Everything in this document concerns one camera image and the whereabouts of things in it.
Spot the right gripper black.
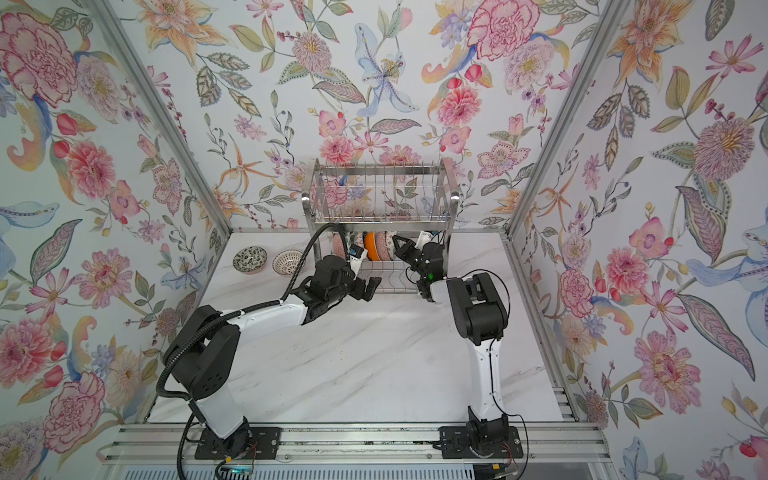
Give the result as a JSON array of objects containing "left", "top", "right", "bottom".
[{"left": 396, "top": 234, "right": 431, "bottom": 283}]

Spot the stainless steel dish rack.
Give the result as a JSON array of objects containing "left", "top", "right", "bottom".
[{"left": 301, "top": 159, "right": 461, "bottom": 293}]

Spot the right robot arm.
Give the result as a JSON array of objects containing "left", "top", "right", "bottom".
[{"left": 392, "top": 235, "right": 511, "bottom": 457}]

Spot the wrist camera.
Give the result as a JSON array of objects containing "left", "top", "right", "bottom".
[
  {"left": 416, "top": 231, "right": 433, "bottom": 248},
  {"left": 348, "top": 244, "right": 367, "bottom": 261}
]

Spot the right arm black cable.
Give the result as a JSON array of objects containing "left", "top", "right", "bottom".
[{"left": 404, "top": 230, "right": 530, "bottom": 480}]

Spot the pink bowl dark floral inside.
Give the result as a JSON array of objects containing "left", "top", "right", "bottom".
[{"left": 331, "top": 233, "right": 346, "bottom": 258}]

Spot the green geometric patterned bowl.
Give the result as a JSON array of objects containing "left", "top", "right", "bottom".
[{"left": 386, "top": 232, "right": 401, "bottom": 261}]

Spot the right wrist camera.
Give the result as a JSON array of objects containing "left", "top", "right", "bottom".
[{"left": 416, "top": 231, "right": 433, "bottom": 248}]

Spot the brown white patterned bowl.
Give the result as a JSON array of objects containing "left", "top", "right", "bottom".
[{"left": 272, "top": 249, "right": 303, "bottom": 277}]

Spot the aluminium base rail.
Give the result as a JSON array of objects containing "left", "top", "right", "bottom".
[{"left": 96, "top": 421, "right": 611, "bottom": 467}]

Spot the black white floral bowl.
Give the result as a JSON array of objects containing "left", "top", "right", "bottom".
[{"left": 375, "top": 231, "right": 391, "bottom": 261}]

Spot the dark floral patterned bowl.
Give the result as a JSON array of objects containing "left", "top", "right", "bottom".
[{"left": 232, "top": 246, "right": 268, "bottom": 275}]

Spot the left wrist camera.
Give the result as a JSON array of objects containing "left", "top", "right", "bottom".
[{"left": 348, "top": 244, "right": 367, "bottom": 261}]

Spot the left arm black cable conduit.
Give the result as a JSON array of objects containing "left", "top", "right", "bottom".
[{"left": 155, "top": 223, "right": 349, "bottom": 480}]

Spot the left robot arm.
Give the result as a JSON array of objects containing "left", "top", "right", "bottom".
[{"left": 156, "top": 255, "right": 382, "bottom": 443}]

